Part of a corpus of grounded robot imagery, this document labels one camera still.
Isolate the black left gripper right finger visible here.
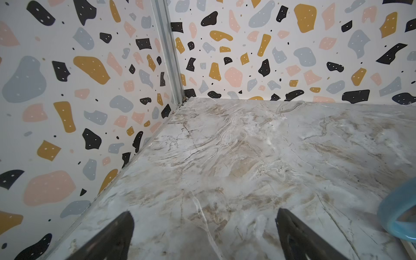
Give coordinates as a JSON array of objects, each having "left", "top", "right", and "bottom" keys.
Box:
[{"left": 275, "top": 208, "right": 346, "bottom": 260}]

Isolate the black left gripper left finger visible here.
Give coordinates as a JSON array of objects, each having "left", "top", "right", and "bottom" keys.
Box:
[{"left": 68, "top": 211, "right": 134, "bottom": 260}]

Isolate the blue butterfly mug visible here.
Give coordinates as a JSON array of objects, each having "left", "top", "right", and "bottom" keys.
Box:
[{"left": 377, "top": 178, "right": 416, "bottom": 243}]

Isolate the metal left corner post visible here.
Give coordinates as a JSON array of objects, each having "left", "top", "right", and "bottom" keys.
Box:
[{"left": 151, "top": 0, "right": 186, "bottom": 108}]

